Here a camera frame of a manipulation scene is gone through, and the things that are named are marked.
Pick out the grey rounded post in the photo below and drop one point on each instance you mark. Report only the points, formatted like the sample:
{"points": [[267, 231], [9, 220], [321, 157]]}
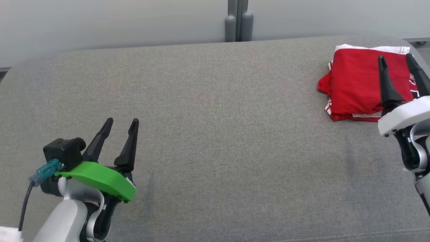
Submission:
{"points": [[230, 30], [247, 28]]}

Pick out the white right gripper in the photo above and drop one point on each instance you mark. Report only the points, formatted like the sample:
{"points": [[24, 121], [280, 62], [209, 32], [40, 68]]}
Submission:
{"points": [[406, 116]]}

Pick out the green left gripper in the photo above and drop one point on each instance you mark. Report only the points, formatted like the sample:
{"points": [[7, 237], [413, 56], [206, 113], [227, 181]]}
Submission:
{"points": [[100, 176]]}

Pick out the red white basketball jersey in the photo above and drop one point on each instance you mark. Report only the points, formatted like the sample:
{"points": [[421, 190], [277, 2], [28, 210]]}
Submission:
{"points": [[326, 85]]}

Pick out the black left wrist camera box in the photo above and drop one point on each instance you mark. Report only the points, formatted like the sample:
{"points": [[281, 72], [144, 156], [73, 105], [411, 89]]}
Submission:
{"points": [[63, 151]]}

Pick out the grey metal partition frame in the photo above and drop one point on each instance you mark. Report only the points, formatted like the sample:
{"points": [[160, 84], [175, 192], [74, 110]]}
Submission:
{"points": [[238, 16]]}

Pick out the red white basketball shorts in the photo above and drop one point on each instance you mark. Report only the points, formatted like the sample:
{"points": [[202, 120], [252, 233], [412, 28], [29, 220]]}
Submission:
{"points": [[356, 77]]}

